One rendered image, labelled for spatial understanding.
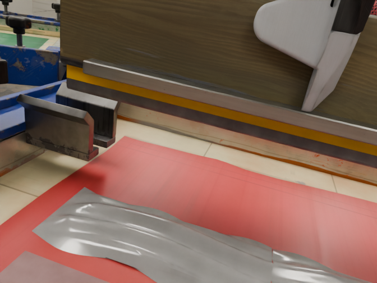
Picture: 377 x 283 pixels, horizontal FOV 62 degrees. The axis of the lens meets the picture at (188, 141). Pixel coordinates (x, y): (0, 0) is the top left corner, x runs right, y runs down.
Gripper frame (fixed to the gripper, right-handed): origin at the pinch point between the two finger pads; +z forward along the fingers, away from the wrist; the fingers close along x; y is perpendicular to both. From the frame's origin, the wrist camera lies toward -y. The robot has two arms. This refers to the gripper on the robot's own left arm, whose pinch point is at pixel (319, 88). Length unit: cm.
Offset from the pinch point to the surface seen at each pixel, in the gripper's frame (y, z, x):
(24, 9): 379, 45, -399
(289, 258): -1.7, 13.2, 2.6
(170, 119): 15.6, 11.6, -16.9
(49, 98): 27.9, 9.0, -6.7
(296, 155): -2.5, 12.0, -16.9
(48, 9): 350, 39, -416
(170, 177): 11.1, 13.6, -4.8
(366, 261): -8.2, 13.5, -0.5
